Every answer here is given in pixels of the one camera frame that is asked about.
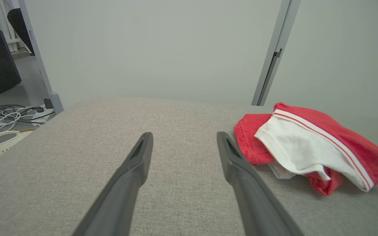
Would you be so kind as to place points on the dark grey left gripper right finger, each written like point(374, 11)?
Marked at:
point(251, 196)

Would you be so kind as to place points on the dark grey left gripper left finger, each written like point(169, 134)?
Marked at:
point(123, 190)

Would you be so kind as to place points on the red shirt with striped trim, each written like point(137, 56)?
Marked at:
point(300, 147)

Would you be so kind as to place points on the black power adapter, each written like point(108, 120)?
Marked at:
point(48, 103)

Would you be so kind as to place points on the black chair back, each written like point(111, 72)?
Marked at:
point(20, 26)

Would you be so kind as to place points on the white rack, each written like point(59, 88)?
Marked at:
point(7, 19)

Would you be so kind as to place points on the grey partition post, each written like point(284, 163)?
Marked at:
point(276, 49)
point(38, 55)

